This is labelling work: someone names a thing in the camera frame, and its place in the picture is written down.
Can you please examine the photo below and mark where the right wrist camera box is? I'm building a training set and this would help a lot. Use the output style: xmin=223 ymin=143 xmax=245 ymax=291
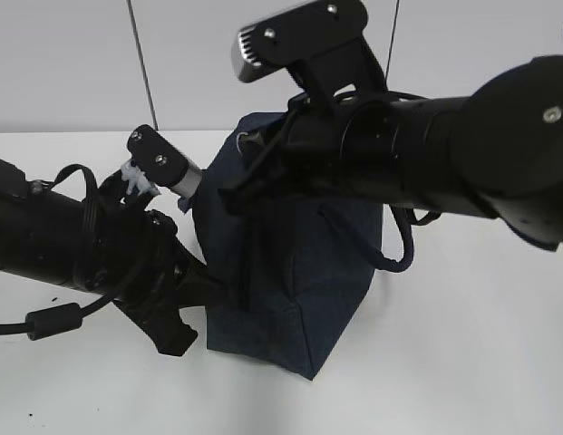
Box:
xmin=231 ymin=1 xmax=386 ymax=103

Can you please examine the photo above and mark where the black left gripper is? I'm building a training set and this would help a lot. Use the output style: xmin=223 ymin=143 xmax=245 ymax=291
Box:
xmin=94 ymin=171 xmax=228 ymax=356

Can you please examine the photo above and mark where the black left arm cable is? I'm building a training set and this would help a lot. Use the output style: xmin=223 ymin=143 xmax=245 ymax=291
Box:
xmin=0 ymin=163 xmax=182 ymax=343

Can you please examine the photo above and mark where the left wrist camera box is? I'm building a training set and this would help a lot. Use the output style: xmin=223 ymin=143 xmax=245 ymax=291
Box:
xmin=120 ymin=124 xmax=203 ymax=199

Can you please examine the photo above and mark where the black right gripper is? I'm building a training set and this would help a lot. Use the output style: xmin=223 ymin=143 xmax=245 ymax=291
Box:
xmin=221 ymin=92 xmax=358 ymax=215

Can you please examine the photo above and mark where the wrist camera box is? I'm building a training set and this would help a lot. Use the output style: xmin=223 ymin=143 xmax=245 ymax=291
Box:
xmin=231 ymin=1 xmax=386 ymax=103
xmin=120 ymin=124 xmax=203 ymax=199

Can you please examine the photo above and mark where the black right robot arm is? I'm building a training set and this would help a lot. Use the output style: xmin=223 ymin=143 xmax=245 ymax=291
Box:
xmin=220 ymin=1 xmax=563 ymax=250

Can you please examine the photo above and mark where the dark navy fabric lunch bag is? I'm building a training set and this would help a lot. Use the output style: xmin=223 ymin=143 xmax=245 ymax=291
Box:
xmin=177 ymin=92 xmax=415 ymax=382

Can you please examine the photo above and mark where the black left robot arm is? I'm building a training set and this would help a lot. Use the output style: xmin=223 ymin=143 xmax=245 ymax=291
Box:
xmin=0 ymin=159 xmax=227 ymax=357

